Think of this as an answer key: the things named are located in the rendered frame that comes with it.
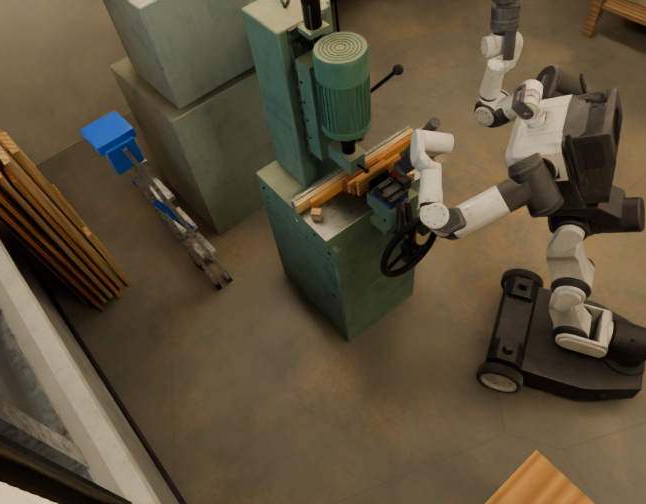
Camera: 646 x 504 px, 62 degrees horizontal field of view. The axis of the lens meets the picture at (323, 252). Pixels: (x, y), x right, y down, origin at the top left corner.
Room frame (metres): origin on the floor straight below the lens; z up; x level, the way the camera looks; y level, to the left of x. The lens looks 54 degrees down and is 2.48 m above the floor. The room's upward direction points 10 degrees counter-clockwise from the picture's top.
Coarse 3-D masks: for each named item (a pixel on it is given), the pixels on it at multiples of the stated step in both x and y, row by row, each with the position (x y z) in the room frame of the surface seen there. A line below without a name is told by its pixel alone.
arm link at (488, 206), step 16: (496, 192) 0.95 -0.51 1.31; (432, 208) 0.97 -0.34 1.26; (448, 208) 0.96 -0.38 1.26; (464, 208) 0.94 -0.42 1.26; (480, 208) 0.93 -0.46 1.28; (496, 208) 0.91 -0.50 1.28; (432, 224) 0.93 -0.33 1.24; (448, 224) 0.92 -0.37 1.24; (464, 224) 0.90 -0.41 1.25; (480, 224) 0.90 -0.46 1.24
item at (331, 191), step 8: (408, 136) 1.61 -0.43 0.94; (400, 144) 1.58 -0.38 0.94; (408, 144) 1.59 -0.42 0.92; (384, 152) 1.55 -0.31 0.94; (392, 152) 1.55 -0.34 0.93; (336, 184) 1.42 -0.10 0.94; (328, 192) 1.39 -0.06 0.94; (336, 192) 1.41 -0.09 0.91; (312, 200) 1.36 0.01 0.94; (320, 200) 1.37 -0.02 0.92
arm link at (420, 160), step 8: (416, 136) 1.20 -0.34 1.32; (424, 136) 1.20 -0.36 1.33; (416, 144) 1.18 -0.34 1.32; (424, 144) 1.17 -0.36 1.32; (416, 152) 1.16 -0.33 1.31; (424, 152) 1.15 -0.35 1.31; (416, 160) 1.14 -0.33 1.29; (424, 160) 1.13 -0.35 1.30; (416, 168) 1.14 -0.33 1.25; (424, 168) 1.12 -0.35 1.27; (432, 168) 1.11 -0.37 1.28; (440, 168) 1.11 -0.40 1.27
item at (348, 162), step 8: (328, 144) 1.51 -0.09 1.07; (336, 144) 1.50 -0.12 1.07; (336, 152) 1.47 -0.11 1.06; (360, 152) 1.44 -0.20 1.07; (336, 160) 1.47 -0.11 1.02; (344, 160) 1.43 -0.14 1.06; (352, 160) 1.41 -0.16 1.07; (360, 160) 1.42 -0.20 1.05; (344, 168) 1.43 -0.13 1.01; (352, 168) 1.40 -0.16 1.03; (360, 168) 1.42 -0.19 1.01
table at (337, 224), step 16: (416, 176) 1.43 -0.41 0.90; (336, 208) 1.34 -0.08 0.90; (352, 208) 1.32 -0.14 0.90; (368, 208) 1.31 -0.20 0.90; (304, 224) 1.31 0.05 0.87; (320, 224) 1.27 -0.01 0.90; (336, 224) 1.26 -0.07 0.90; (352, 224) 1.25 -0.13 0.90; (384, 224) 1.24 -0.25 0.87; (320, 240) 1.22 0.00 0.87; (336, 240) 1.21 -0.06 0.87
